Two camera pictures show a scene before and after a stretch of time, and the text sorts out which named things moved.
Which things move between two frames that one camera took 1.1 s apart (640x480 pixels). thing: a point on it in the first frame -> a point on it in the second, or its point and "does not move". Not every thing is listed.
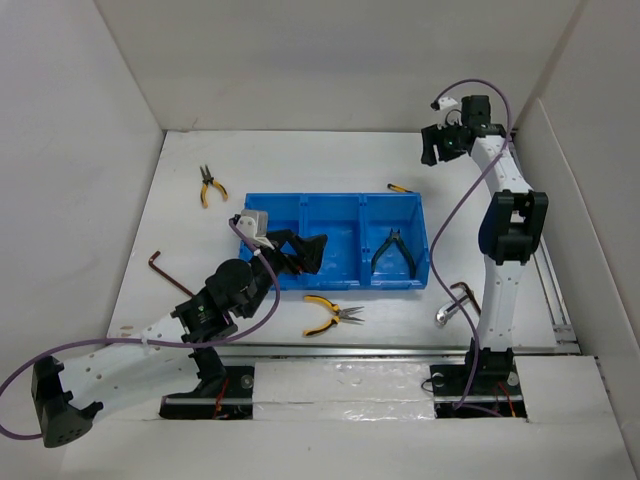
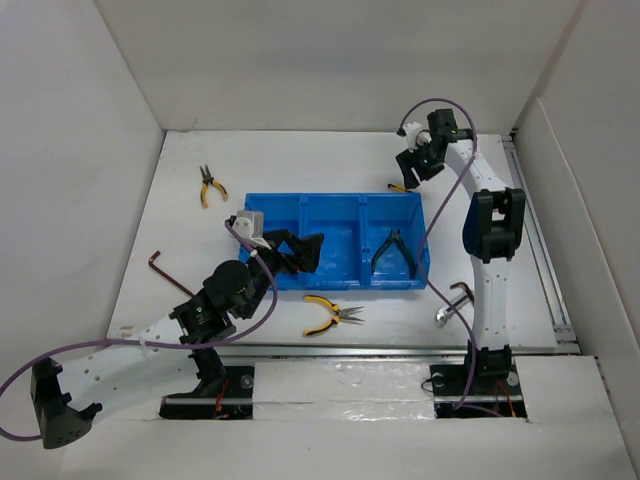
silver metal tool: [444, 312] does not move
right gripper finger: [430, 138] -> [405, 160]
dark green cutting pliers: [394, 236] does not move
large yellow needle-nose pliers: [345, 313] does not move
